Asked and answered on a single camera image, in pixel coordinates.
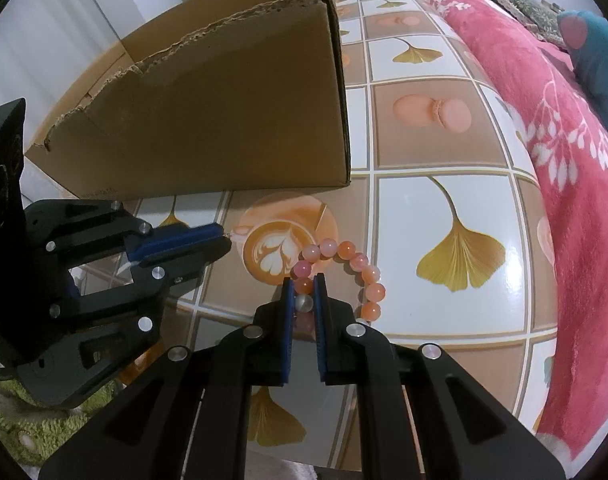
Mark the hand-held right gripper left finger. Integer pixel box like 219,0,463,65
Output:
39,277,295,480

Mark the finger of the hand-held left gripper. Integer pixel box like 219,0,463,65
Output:
19,237,232,406
26,200,222,266

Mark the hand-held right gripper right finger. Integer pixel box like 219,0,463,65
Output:
315,274,565,480

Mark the orange bead bracelet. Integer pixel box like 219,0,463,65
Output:
293,239,387,322

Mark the cardboard box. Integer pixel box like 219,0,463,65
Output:
24,0,353,201

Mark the green fluffy cloth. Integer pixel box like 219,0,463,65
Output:
0,375,120,466

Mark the tile patterned table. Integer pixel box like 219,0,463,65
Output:
69,0,560,480

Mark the pink floral blanket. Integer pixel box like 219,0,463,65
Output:
418,0,608,461

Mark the grey knitted blanket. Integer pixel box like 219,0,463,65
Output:
471,0,567,48

